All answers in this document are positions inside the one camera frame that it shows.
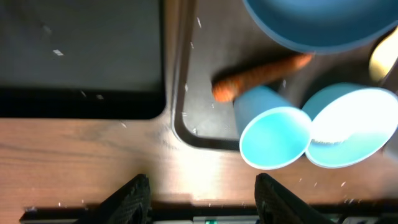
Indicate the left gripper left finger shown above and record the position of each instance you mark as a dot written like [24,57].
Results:
[129,205]

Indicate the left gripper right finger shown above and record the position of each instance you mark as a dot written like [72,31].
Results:
[277,205]

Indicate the light blue cup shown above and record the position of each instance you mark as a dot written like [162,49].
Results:
[272,132]

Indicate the light blue bowl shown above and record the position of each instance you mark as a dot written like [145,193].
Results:
[345,153]

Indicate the white rice pile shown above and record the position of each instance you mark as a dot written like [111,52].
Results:
[365,112]

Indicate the black waste tray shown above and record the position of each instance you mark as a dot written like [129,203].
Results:
[82,59]

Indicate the orange carrot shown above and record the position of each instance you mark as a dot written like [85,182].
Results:
[229,88]

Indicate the brown serving tray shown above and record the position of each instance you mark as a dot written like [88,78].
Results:
[217,38]

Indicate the dark blue plate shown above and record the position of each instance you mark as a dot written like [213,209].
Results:
[323,26]

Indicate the yellow plastic spoon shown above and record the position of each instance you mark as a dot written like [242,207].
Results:
[383,57]

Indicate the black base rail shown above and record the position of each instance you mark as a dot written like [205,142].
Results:
[187,212]

